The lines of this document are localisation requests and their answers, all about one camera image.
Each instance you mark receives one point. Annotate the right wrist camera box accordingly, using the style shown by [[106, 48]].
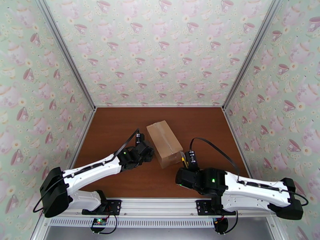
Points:
[[192, 160]]

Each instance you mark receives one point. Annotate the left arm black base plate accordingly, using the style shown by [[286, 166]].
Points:
[[115, 205]]

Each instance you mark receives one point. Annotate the yellow black utility knife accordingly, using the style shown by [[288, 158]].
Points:
[[184, 161]]

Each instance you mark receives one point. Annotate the aluminium frame post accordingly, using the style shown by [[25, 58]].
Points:
[[65, 51], [252, 51]]

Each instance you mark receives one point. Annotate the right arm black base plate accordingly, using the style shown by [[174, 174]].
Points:
[[203, 206]]

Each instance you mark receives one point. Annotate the black round bracket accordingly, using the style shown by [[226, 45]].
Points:
[[221, 225]]

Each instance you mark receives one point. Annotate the small green circuit board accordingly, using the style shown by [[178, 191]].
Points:
[[99, 222]]

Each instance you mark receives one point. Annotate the brown cardboard box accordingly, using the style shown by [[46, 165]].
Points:
[[165, 141]]

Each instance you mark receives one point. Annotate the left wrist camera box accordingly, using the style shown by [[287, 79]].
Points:
[[139, 139]]

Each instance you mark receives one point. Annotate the wide aluminium base rail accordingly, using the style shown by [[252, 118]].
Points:
[[160, 206]]

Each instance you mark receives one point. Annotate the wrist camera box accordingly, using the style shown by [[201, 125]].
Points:
[[192, 160], [139, 139]]

